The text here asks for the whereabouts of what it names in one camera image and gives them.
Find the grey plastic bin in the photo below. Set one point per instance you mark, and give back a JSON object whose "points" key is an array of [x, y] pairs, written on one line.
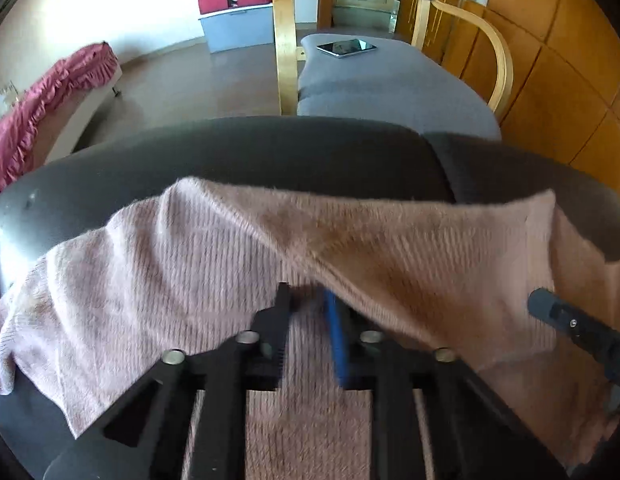
{"points": [[238, 28]]}

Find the pink ruffled bedding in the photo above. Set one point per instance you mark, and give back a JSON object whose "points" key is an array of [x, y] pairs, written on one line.
{"points": [[48, 121]]}

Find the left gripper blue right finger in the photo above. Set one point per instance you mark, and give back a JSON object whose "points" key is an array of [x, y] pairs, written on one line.
{"points": [[431, 416]]}

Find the smartphone on chair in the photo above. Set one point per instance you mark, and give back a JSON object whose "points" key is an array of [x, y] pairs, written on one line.
{"points": [[347, 47]]}

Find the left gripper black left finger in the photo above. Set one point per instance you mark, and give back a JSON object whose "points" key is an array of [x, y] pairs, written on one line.
{"points": [[185, 417]]}

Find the wooden wardrobe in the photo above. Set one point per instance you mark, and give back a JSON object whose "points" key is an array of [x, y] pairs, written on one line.
{"points": [[565, 99]]}

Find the grey chair with wooden arms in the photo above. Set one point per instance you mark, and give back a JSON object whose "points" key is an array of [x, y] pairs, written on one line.
{"points": [[393, 82]]}

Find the pink knit sweater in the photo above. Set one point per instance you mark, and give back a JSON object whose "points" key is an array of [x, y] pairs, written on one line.
{"points": [[189, 267]]}

